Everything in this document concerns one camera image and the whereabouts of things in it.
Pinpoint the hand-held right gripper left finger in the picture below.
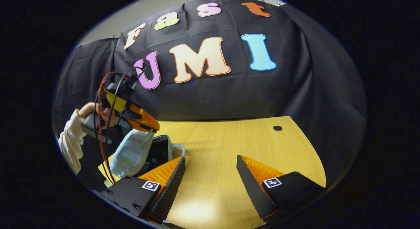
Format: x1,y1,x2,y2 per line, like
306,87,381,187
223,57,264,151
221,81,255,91
100,157,186,223

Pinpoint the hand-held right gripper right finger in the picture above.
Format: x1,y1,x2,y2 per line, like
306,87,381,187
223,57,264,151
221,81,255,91
236,155,326,222

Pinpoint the light blue suitcase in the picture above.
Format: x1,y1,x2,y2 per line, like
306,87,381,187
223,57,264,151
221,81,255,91
108,128,186,180

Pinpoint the black backdrop cloth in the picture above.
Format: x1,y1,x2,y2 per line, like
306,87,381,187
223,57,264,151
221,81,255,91
52,0,366,190

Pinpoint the black cable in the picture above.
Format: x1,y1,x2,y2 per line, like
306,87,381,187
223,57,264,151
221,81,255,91
94,67,145,185

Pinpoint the red cable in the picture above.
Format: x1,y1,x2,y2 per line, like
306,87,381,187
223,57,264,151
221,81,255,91
97,71,122,185

